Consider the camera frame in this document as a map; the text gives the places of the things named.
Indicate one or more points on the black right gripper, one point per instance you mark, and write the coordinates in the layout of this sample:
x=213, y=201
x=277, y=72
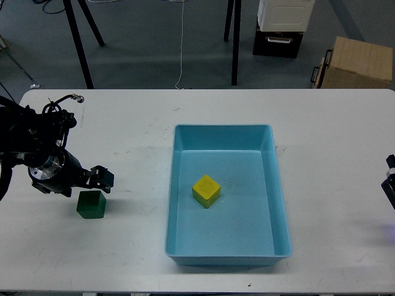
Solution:
x=388, y=184

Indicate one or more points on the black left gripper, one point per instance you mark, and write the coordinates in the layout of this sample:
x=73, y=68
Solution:
x=60, y=173

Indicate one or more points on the green wooden cube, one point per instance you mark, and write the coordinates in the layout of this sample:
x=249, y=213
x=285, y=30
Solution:
x=91, y=204

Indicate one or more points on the yellow wooden cube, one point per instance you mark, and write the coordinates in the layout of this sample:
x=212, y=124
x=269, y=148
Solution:
x=206, y=191

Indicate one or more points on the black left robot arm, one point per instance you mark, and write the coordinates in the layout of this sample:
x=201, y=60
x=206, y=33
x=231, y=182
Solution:
x=38, y=141

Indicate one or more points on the light blue plastic bin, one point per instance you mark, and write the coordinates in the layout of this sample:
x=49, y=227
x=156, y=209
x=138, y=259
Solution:
x=247, y=224

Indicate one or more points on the black storage crate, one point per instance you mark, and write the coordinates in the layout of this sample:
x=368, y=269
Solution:
x=285, y=44

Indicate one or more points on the black table leg angled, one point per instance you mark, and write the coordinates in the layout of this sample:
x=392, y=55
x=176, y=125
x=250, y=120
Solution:
x=91, y=22

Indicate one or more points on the black table leg left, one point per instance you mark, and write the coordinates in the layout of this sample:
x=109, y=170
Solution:
x=78, y=44

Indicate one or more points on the black table leg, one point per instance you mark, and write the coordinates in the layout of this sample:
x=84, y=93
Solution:
x=233, y=15
x=78, y=44

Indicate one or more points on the black table leg right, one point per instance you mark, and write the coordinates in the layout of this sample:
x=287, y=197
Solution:
x=233, y=15

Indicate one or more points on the wooden box with handles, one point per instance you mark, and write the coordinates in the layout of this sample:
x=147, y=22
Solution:
x=353, y=64

